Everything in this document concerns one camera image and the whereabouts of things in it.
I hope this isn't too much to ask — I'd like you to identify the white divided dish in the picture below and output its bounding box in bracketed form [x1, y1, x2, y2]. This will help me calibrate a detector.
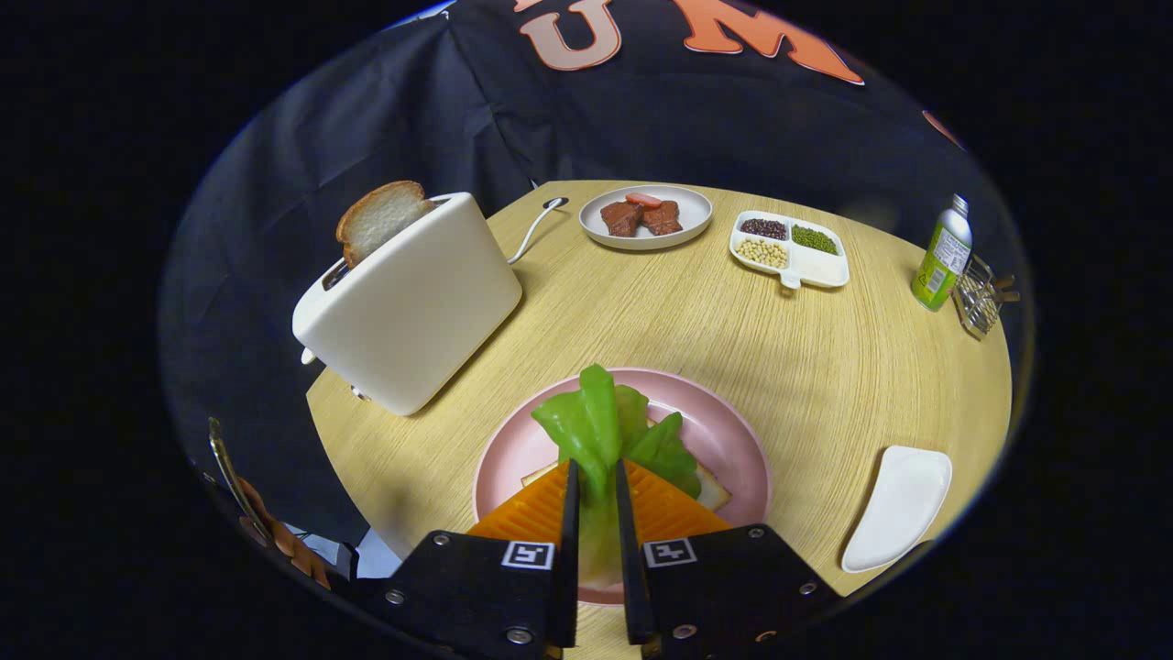
[729, 210, 851, 292]

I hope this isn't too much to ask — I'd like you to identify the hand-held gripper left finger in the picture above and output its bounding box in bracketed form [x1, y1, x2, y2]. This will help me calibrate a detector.
[353, 458, 582, 660]

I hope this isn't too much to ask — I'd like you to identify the pile of yellow soybeans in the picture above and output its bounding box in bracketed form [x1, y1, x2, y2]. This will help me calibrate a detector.
[737, 237, 789, 270]

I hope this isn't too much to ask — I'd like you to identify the pink plate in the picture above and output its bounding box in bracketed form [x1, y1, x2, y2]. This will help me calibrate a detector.
[472, 368, 773, 607]

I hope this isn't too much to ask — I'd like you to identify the silver bottle with green label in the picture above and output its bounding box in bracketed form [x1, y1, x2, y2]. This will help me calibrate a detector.
[911, 193, 974, 314]

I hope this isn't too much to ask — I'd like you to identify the toasted bread slice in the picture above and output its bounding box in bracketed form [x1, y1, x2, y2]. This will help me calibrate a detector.
[335, 180, 439, 270]

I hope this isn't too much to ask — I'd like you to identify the white square plate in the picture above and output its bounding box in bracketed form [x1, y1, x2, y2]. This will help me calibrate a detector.
[840, 445, 954, 575]

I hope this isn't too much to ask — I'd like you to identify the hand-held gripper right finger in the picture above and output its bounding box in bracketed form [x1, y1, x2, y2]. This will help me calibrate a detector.
[614, 458, 842, 660]

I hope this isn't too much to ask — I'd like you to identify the green lettuce leaf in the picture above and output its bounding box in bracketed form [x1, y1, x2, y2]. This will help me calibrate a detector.
[532, 364, 703, 588]

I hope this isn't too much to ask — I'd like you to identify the round beige plate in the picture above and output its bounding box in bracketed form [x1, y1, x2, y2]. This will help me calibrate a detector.
[578, 184, 715, 252]

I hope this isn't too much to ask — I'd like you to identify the white bread slice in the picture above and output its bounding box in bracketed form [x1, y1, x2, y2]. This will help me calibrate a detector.
[521, 403, 734, 512]

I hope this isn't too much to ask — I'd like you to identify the white toaster cable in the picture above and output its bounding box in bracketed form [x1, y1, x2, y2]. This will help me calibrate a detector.
[507, 196, 570, 267]

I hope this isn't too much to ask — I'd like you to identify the metal wire utensil holder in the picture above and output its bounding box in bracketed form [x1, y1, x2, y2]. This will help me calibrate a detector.
[953, 254, 1020, 341]

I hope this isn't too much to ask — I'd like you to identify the white toaster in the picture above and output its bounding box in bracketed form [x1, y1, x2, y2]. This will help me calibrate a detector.
[291, 192, 524, 418]

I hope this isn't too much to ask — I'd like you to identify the black backdrop cloth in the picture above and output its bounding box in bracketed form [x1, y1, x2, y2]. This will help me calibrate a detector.
[158, 0, 1036, 551]

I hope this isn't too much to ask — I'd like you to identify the brown meat piece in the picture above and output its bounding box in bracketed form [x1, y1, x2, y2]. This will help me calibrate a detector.
[600, 201, 644, 238]
[641, 200, 685, 237]

